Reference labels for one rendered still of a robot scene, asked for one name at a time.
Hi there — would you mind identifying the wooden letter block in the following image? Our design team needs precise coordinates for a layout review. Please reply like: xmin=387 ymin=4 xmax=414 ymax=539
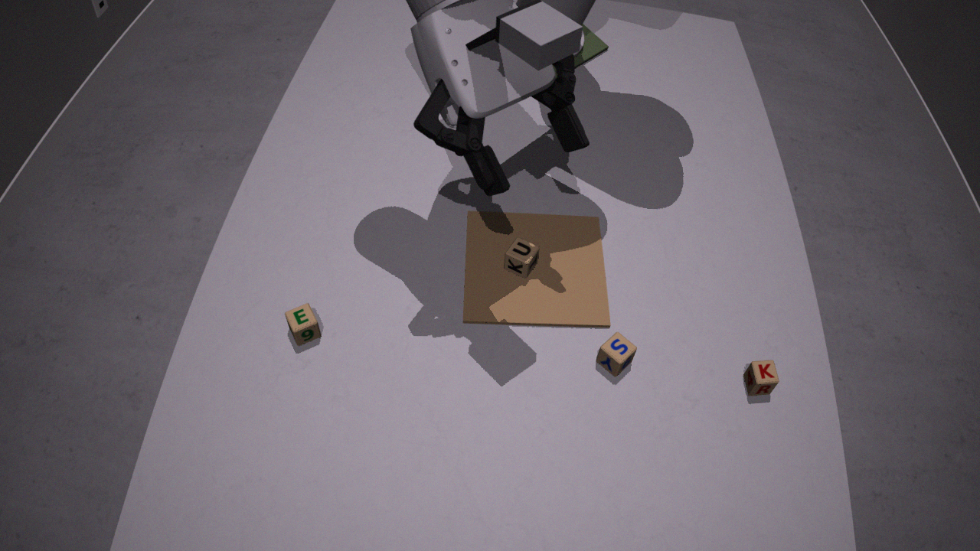
xmin=596 ymin=332 xmax=637 ymax=377
xmin=504 ymin=237 xmax=540 ymax=279
xmin=743 ymin=360 xmax=779 ymax=396
xmin=285 ymin=303 xmax=321 ymax=346

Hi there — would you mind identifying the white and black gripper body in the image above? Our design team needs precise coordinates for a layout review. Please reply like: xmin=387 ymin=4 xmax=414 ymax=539
xmin=410 ymin=0 xmax=556 ymax=128

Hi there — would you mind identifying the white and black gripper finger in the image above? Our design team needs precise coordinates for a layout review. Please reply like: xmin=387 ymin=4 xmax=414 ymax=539
xmin=531 ymin=54 xmax=590 ymax=152
xmin=413 ymin=79 xmax=510 ymax=196

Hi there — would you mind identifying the tan flat square mat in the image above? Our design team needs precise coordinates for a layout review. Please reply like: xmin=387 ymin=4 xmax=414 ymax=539
xmin=463 ymin=211 xmax=611 ymax=328

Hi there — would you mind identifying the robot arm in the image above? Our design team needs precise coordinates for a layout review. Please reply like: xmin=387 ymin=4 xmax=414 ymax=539
xmin=406 ymin=0 xmax=596 ymax=70

